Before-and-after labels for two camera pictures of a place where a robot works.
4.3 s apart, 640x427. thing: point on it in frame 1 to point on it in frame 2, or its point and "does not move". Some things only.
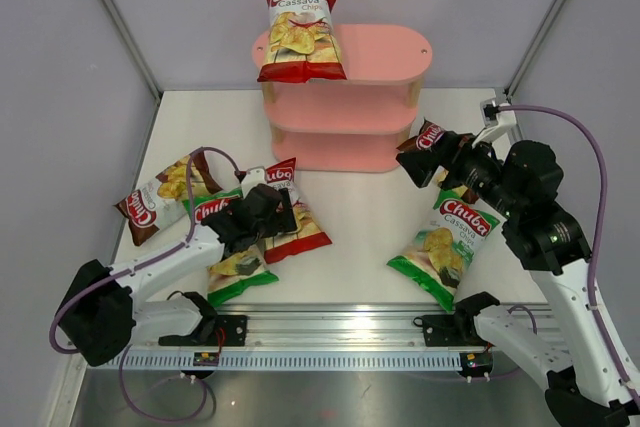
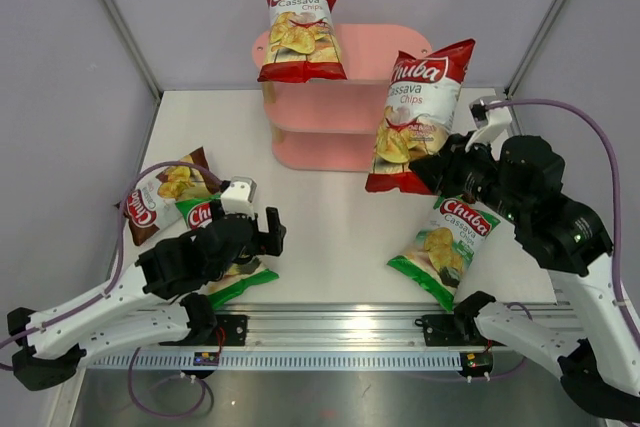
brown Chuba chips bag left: (159, 202) does not move
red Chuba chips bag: (308, 235) to (419, 116)
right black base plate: (450, 330) does not move
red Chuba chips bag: (301, 44) does not move
